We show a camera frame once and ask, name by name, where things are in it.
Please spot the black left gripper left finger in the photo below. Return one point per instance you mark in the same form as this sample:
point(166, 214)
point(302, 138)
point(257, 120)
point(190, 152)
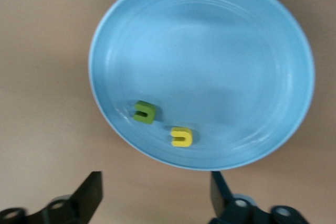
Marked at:
point(84, 200)

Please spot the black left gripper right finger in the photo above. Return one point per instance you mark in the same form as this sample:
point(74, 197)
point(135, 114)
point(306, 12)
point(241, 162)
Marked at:
point(223, 203)

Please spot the yellow foam letter U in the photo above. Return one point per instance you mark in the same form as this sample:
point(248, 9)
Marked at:
point(188, 137)

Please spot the green foam letter U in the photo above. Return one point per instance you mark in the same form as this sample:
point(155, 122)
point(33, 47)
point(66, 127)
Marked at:
point(151, 115)

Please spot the brown table cover mat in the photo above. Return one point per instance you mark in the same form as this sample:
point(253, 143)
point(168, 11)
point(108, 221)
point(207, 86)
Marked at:
point(39, 77)

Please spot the blue plastic plate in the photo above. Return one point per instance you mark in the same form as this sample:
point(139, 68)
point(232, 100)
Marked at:
point(210, 64)

